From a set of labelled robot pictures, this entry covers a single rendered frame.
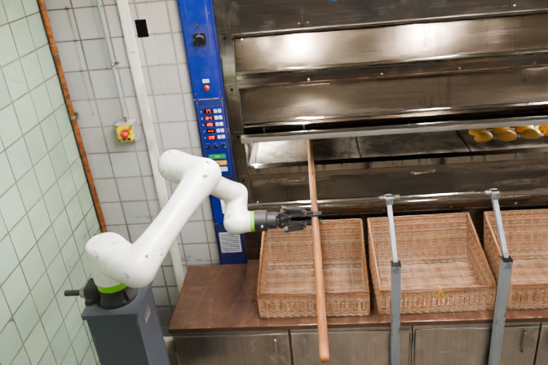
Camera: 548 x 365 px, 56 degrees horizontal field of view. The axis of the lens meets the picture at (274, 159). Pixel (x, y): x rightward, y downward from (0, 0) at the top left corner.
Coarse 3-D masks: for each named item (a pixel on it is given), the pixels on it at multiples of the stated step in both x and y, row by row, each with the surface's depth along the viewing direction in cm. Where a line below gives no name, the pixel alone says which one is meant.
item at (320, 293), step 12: (312, 156) 280; (312, 168) 267; (312, 180) 254; (312, 192) 243; (312, 204) 234; (312, 228) 217; (324, 300) 177; (324, 312) 171; (324, 324) 166; (324, 336) 161; (324, 348) 157; (324, 360) 154
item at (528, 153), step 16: (320, 160) 281; (336, 160) 279; (352, 160) 277; (368, 160) 276; (384, 160) 274; (400, 160) 272; (416, 160) 272; (432, 160) 271; (448, 160) 271; (464, 160) 270; (480, 160) 270; (496, 160) 269; (512, 160) 269
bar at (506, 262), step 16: (448, 192) 239; (464, 192) 238; (480, 192) 237; (496, 192) 235; (256, 208) 246; (496, 208) 235; (400, 272) 230; (400, 288) 234; (496, 304) 238; (496, 320) 240; (496, 336) 243; (496, 352) 247
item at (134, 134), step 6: (120, 120) 270; (132, 120) 268; (120, 126) 264; (126, 126) 264; (132, 126) 264; (138, 126) 271; (120, 132) 266; (132, 132) 266; (138, 132) 271; (120, 138) 267; (126, 138) 267; (132, 138) 267; (138, 138) 270
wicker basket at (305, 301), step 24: (264, 240) 287; (288, 240) 291; (312, 240) 289; (336, 240) 288; (360, 240) 284; (264, 264) 282; (288, 264) 293; (312, 264) 292; (336, 264) 291; (360, 264) 289; (264, 288) 277; (288, 288) 277; (312, 288) 275; (336, 288) 274; (360, 288) 272; (264, 312) 258; (288, 312) 257; (312, 312) 256; (336, 312) 255; (360, 312) 254
